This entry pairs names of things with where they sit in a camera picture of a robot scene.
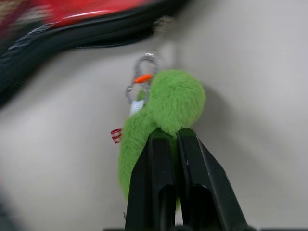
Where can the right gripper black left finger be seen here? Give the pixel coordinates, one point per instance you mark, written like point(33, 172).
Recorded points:
point(149, 183)

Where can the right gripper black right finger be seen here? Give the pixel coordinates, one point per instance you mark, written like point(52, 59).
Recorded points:
point(207, 183)

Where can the red and black bag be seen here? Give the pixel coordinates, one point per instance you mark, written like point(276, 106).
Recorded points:
point(72, 31)

